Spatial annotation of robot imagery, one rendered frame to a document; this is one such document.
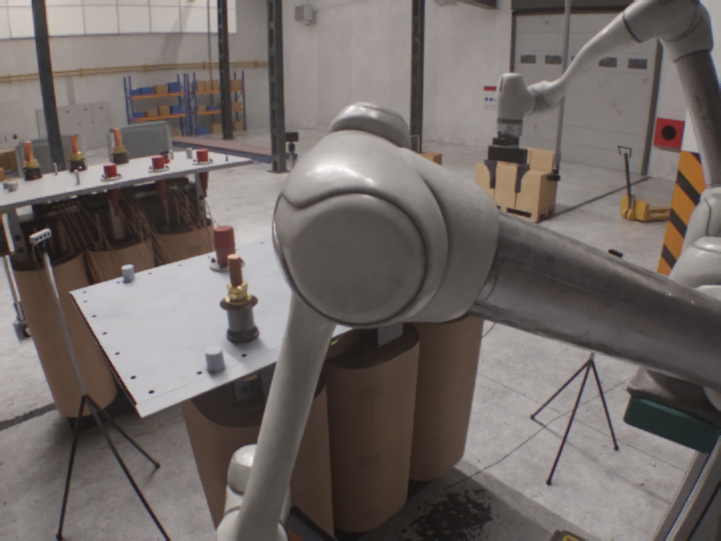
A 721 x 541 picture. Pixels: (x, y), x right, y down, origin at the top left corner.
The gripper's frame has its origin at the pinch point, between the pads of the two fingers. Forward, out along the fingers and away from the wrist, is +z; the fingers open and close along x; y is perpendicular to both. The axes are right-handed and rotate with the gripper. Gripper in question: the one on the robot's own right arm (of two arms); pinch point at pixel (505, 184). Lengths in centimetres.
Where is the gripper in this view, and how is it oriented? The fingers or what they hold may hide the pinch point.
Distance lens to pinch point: 166.6
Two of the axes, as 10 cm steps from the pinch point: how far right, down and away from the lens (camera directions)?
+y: 6.4, -2.9, 7.1
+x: -7.6, -2.4, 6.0
